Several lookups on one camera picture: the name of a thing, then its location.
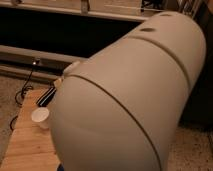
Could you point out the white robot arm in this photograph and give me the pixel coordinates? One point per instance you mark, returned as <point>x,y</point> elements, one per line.
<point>119,109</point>

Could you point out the black rectangular device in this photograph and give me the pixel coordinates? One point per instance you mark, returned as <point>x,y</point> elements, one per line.
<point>45,99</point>

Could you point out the dark cabinet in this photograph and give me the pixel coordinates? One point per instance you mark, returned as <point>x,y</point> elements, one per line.
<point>199,108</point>

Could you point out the grey metal rail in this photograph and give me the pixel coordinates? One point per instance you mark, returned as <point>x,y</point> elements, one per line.
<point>48,62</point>

